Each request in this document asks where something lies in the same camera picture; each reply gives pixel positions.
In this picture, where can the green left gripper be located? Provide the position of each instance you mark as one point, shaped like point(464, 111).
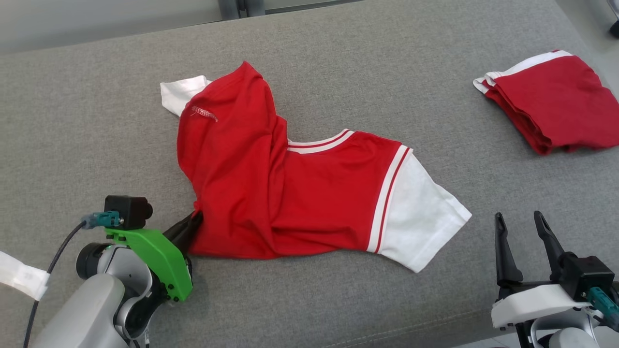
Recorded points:
point(164, 263)

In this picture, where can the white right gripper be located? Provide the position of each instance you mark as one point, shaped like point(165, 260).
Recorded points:
point(532, 304)

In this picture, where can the red shirt with white sleeves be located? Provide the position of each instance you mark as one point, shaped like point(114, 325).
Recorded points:
point(300, 203)

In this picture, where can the red Bulls 23 shorts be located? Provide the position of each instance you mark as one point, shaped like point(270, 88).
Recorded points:
point(561, 106)

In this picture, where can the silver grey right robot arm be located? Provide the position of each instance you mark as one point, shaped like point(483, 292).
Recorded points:
point(570, 338)

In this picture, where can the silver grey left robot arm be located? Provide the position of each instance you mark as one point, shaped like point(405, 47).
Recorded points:
point(87, 309)

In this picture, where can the black caster wheel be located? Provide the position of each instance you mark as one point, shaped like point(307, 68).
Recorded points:
point(615, 29)

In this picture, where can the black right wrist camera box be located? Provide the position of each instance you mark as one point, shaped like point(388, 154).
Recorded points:
point(587, 273)

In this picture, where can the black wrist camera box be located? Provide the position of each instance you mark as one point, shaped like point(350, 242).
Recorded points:
point(128, 211)
point(587, 273)

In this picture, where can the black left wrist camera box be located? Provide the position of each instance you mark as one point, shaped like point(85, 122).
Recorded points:
point(128, 211)

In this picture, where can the grey metal post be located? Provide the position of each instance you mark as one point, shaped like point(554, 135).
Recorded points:
point(242, 7)

